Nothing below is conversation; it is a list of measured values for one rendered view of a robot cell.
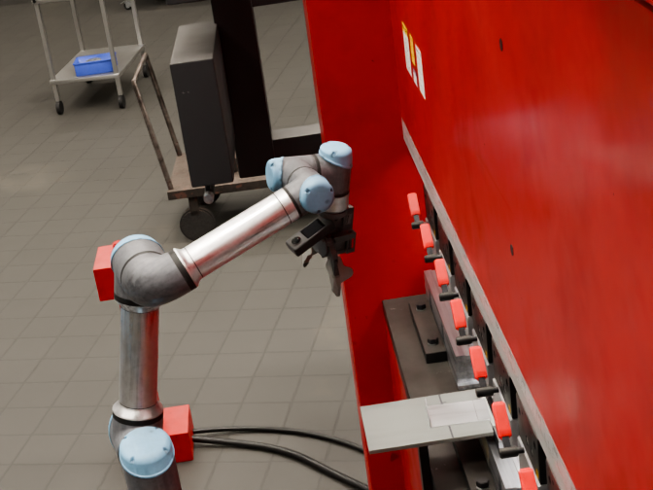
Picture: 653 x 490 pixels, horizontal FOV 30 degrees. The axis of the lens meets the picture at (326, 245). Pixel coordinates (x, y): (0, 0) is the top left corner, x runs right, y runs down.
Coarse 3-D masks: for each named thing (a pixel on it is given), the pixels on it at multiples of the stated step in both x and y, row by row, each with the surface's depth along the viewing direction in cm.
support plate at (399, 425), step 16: (416, 400) 269; (432, 400) 268; (448, 400) 267; (464, 400) 266; (368, 416) 265; (384, 416) 264; (400, 416) 263; (416, 416) 263; (368, 432) 259; (384, 432) 259; (400, 432) 258; (416, 432) 257; (432, 432) 256; (448, 432) 256; (464, 432) 255; (480, 432) 254; (368, 448) 254; (384, 448) 253; (400, 448) 253
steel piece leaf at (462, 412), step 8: (432, 408) 264; (440, 408) 264; (448, 408) 264; (456, 408) 263; (464, 408) 263; (472, 408) 262; (432, 416) 261; (440, 416) 261; (448, 416) 261; (456, 416) 260; (464, 416) 260; (472, 416) 259; (432, 424) 259; (440, 424) 258; (448, 424) 258; (456, 424) 258
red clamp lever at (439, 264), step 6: (438, 264) 259; (444, 264) 259; (438, 270) 258; (444, 270) 258; (438, 276) 258; (444, 276) 257; (438, 282) 257; (444, 282) 257; (444, 288) 257; (444, 294) 256; (450, 294) 256; (456, 294) 256; (444, 300) 256
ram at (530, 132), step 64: (448, 0) 213; (512, 0) 159; (576, 0) 127; (640, 0) 107; (448, 64) 224; (512, 64) 165; (576, 64) 131; (640, 64) 108; (448, 128) 237; (512, 128) 172; (576, 128) 135; (640, 128) 111; (448, 192) 251; (512, 192) 179; (576, 192) 139; (640, 192) 114; (512, 256) 187; (576, 256) 144; (640, 256) 117; (512, 320) 196; (576, 320) 149; (640, 320) 120; (576, 384) 155; (640, 384) 124; (576, 448) 161; (640, 448) 128
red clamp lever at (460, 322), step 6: (456, 300) 241; (456, 306) 240; (462, 306) 241; (456, 312) 240; (462, 312) 240; (456, 318) 239; (462, 318) 239; (456, 324) 239; (462, 324) 239; (462, 330) 238; (462, 336) 238; (468, 336) 237; (474, 336) 238; (456, 342) 238; (462, 342) 237; (468, 342) 237
